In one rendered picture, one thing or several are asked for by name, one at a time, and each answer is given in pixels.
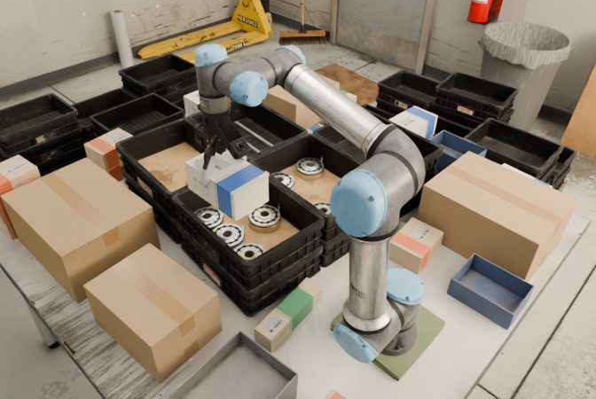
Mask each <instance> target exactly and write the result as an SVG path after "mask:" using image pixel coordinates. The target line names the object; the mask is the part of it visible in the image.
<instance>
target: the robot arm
mask: <svg viewBox="0 0 596 399"><path fill-rule="evenodd" d="M194 55H195V65H194V66H195V67H196V75H197V83H198V91H199V98H200V103H199V104H198V110H200V111H201V114H202V123H200V125H199V126H197V127H194V129H195V136H196V144H197V145H199V146H200V147H201V148H202V149H204V150H205V152H204V155H203V158H202V159H197V160H196V161H195V162H194V167H195V168H196V169H198V171H199V172H200V173H201V184H202V186H203V187H205V186H206V185H207V184H208V183H209V178H210V177H211V175H212V171H213V168H214V166H215V165H216V163H217V159H216V157H215V155H216V153H219V154H220V155H222V154H223V153H224V152H226V151H229V152H230V154H231V156H232V157H233V158H234V160H238V159H242V160H245V161H247V155H248V153H249V152H250V150H251V147H250V146H249V145H248V143H247V141H246V140H245V139H244V137H243V136H241V134H240V133H239V131H238V130H237V128H236V127H235V125H234V124H233V123H232V121H231V120H230V118H229V117H228V115H229V114H230V112H231V109H230V107H231V99H233V100H234V101H236V102H237V103H240V104H243V105H246V106H258V105H260V104H261V103H262V101H263V99H265V98H266V96H267V93H268V90H269V89H271V88H273V87H275V86H277V85H279V86H280V87H282V88H283V89H284V90H286V91H287V92H288V93H290V94H291V95H292V96H293V97H295V98H296V99H298V100H299V101H300V102H301V103H303V104H304V105H305V106H307V107H308V108H309V109H310V110H311V111H312V112H313V113H315V114H316V115H317V116H319V117H320V118H321V119H322V120H324V121H325V122H326V123H328V124H329V125H330V126H332V127H333V128H334V129H336V130H337V131H338V132H339V133H341V134H342V135H343V136H344V137H346V138H347V139H348V140H349V141H350V142H351V143H353V144H354V145H355V146H357V147H358V148H359V149H360V150H362V151H363V152H364V153H365V159H366V162H364V163H363V164H361V165H360V166H359V167H357V168H356V169H354V170H352V171H350V172H349V173H348V174H346V175H345V176H344V177H343V178H342V179H341V180H340V181H339V182H338V183H337V184H336V185H335V186H334V188H333V189H332V192H331V195H330V208H331V212H332V215H333V216H335V217H336V219H335V222H337V224H338V225H339V226H340V228H341V229H342V230H344V231H345V232H346V233H347V234H348V235H349V298H348V299H347V300H346V301H345V302H344V304H343V309H342V320H341V321H340V323H339V324H337V325H336V326H335V327H334V329H333V335H334V338H335V339H336V341H337V342H338V344H339V345H340V346H341V348H342V349H343V350H344V351H345V352H346V353H347V354H348V355H350V356H351V357H353V358H354V359H356V360H357V361H358V362H361V363H365V364H368V363H370V362H371V361H372V360H373V359H374V358H375V357H377V356H378V355H379V353H381V354H383V355H386V356H400V355H403V354H405V353H407V352H409V351H410V350H411V349H412V347H413V346H414V344H415V341H416V339H417V333H418V331H417V325H416V322H415V320H416V317H417V314H418V311H419V308H420V304H421V302H422V300H423V298H424V295H423V294H424V286H423V284H422V282H421V280H420V279H419V278H418V277H417V276H416V275H415V274H414V273H412V272H411V271H409V270H406V269H402V268H400V269H398V268H390V269H389V268H388V258H389V244H390V238H391V237H393V236H394V235H395V234H396V232H397V229H398V225H399V214H400V209H401V207H402V206H403V205H404V204H405V203H407V202H408V201H409V200H410V199H411V198H413V197H414V196H415V195H416V194H417V193H418V192H419V191H420V189H421V187H422V185H423V183H424V180H425V174H426V170H425V163H424V160H423V158H422V155H421V153H420V150H419V149H418V147H417V146H416V145H415V144H414V143H413V142H412V140H411V139H410V138H409V137H408V136H407V135H406V134H405V133H403V131H402V130H400V129H399V128H398V127H396V126H395V125H394V124H389V125H386V124H384V123H383V122H382V121H380V120H378V119H377V118H376V117H374V116H373V115H372V114H370V113H369V112H367V111H366V110H365V109H364V108H363V107H362V106H360V105H359V104H357V103H356V102H355V101H353V100H352V99H351V98H349V97H347V96H346V95H345V94H343V93H342V92H341V91H339V90H338V89H336V88H335V87H334V86H333V85H332V84H331V83H329V82H328V81H326V80H325V79H324V78H322V77H321V76H320V75H318V74H316V73H315V72H314V71H312V70H311V69H310V68H308V67H307V66H306V60H305V57H304V55H303V54H302V53H301V50H300V49H299V48H297V47H296V46H293V45H288V46H286V47H283V48H278V49H276V50H275V51H273V52H271V53H269V54H266V55H264V56H262V57H260V58H258V59H255V60H252V61H250V62H248V63H246V64H244V65H242V66H239V65H236V64H234V63H232V62H230V61H228V60H227V59H228V56H227V51H226V49H225V48H224V47H223V46H221V45H218V44H207V45H203V46H200V47H199V48H198V49H197V50H196V51H195V53H194ZM201 126H202V127H201ZM197 133H198V134H199V135H200V142H199V141H198V137H197Z"/></svg>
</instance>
